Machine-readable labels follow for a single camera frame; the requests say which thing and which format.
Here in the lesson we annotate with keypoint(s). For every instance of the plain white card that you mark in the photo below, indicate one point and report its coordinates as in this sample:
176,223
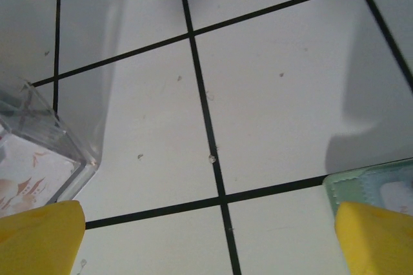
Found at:
395,192

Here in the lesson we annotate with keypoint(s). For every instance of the clear acrylic card box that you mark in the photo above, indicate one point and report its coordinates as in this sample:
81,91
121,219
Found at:
74,146

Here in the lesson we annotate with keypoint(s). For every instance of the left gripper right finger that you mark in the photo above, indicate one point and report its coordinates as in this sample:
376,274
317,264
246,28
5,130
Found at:
377,242

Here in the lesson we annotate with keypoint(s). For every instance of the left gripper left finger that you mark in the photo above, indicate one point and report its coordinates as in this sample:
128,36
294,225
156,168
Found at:
38,239

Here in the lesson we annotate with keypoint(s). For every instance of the white floral card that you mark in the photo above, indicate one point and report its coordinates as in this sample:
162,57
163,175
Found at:
29,171

